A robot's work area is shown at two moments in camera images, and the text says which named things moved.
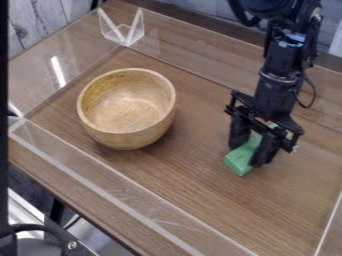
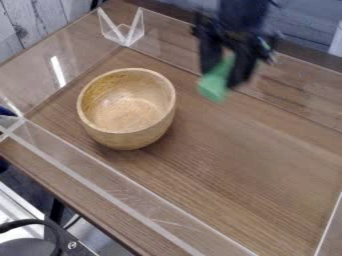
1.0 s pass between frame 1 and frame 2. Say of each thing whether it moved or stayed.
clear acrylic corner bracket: stayed
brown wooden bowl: stayed
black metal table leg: stayed
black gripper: moved
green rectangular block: moved
